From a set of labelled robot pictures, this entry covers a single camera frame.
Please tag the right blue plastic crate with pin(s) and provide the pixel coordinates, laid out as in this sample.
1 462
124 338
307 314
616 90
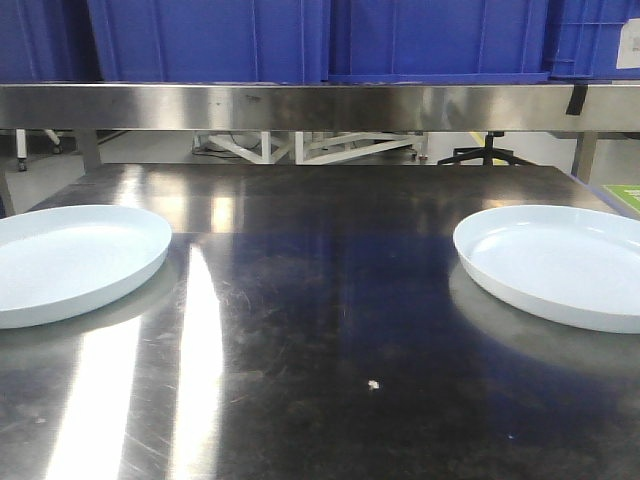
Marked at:
477 42

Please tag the white metal frame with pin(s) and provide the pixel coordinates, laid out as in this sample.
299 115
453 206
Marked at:
305 148

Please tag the left blue plastic crate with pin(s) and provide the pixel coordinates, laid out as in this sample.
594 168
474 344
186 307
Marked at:
44 41

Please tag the middle blue plastic crate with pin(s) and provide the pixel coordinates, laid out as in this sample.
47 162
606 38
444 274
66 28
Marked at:
212 41

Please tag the blue plastic crate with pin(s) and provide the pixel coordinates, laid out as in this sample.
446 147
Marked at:
477 42
44 41
212 41

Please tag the black tape strip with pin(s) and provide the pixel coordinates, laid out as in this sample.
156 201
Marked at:
577 100

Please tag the stainless steel shelf rail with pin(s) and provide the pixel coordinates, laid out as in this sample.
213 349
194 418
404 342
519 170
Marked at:
394 107

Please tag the white paper label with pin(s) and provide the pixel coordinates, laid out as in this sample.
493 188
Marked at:
628 56

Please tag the light blue plate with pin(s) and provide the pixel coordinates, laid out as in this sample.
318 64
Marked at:
573 266
61 262

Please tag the green floor mat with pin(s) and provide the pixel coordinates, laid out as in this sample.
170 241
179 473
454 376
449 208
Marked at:
628 194

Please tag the black office chair base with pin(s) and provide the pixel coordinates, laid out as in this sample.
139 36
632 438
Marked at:
487 153

